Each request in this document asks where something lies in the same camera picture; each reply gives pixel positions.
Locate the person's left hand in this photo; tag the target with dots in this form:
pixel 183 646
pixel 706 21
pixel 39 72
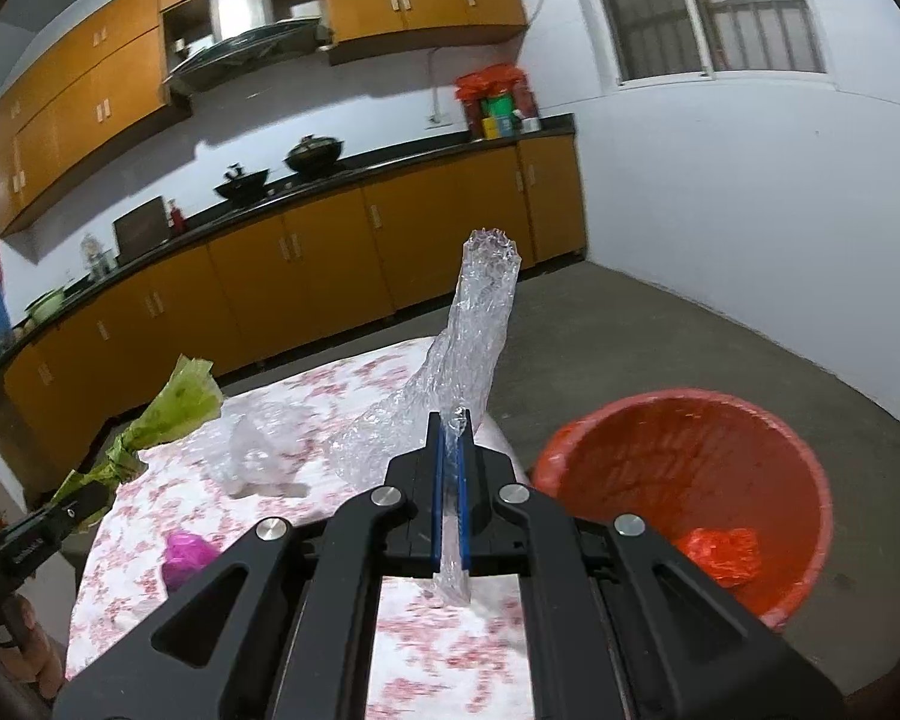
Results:
pixel 37 652

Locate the clear crinkled plastic bag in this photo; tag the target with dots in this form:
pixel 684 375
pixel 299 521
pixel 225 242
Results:
pixel 480 315

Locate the green plastic bag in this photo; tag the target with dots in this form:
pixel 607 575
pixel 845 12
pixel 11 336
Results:
pixel 180 405

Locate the floral tablecloth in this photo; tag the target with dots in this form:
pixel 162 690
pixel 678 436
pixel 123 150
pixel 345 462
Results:
pixel 330 390

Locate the green container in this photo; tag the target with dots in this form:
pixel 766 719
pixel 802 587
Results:
pixel 499 109

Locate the brown cutting board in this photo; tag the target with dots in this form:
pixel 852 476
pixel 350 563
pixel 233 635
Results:
pixel 142 229

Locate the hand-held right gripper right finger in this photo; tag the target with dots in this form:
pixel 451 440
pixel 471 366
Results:
pixel 465 510

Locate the barred window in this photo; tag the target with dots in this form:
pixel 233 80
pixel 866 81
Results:
pixel 705 7

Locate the wok with lid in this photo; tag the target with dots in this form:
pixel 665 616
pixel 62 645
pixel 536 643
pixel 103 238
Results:
pixel 313 156

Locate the orange plastic wastebasket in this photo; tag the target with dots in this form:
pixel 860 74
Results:
pixel 757 465

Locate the red bottle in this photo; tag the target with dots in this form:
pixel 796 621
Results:
pixel 177 219

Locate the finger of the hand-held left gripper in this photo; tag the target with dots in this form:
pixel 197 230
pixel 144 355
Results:
pixel 79 514

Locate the wooden kitchen cabinets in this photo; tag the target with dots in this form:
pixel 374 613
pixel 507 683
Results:
pixel 82 90
pixel 307 262

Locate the black wok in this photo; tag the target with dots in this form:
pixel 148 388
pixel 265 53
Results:
pixel 241 186

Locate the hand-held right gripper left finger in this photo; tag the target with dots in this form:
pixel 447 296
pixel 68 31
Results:
pixel 440 502

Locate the green basin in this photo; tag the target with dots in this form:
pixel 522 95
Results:
pixel 46 307

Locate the wooden upper kitchen cabinets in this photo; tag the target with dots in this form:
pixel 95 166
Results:
pixel 82 90

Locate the black kitchen countertop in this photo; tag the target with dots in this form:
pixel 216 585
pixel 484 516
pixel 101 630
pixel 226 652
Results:
pixel 420 154

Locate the magenta plastic bag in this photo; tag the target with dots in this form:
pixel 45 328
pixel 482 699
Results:
pixel 189 559

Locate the wooden lower kitchen cabinets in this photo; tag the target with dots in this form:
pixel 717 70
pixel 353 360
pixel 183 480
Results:
pixel 307 262

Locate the orange plastic bag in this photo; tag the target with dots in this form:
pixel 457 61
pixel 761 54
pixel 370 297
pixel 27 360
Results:
pixel 720 555

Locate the steel range hood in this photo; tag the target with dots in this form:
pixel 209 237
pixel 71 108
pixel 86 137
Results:
pixel 244 7

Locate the glass jar with plastic bag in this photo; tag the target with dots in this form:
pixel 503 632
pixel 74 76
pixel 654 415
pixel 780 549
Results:
pixel 97 259

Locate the yellow box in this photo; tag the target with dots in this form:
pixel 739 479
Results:
pixel 490 127

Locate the orange bag on containers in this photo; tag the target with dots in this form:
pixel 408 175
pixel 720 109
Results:
pixel 491 82

